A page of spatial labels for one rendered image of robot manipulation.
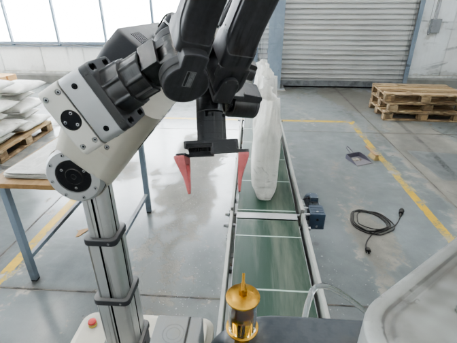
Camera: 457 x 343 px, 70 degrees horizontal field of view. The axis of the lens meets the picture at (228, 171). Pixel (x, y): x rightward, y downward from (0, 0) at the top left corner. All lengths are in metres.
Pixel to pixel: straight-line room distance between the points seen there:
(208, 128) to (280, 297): 1.19
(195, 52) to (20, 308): 2.14
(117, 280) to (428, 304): 1.06
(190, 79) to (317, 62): 7.36
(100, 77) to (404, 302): 0.50
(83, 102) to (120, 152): 0.22
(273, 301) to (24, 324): 1.43
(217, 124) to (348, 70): 7.47
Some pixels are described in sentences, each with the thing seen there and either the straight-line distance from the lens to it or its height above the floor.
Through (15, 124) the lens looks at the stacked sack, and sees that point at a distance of 4.75.
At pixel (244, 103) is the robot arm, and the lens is 0.66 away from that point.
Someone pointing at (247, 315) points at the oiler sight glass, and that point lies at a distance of 0.29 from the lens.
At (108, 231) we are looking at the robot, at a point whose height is 0.97.
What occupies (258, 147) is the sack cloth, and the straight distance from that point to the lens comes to 2.20.
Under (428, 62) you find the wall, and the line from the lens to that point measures 8.66.
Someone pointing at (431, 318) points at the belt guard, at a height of 1.42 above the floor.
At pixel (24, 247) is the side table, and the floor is 0.28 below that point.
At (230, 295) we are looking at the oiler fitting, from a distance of 0.29.
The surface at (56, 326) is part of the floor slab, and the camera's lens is 2.26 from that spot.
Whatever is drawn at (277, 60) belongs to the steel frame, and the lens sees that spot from 7.34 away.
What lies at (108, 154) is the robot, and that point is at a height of 1.31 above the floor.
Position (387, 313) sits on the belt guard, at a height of 1.42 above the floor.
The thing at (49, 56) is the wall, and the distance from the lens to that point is 9.07.
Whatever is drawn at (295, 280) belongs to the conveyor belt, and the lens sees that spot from 1.77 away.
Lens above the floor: 1.60
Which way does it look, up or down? 26 degrees down
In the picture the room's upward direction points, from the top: straight up
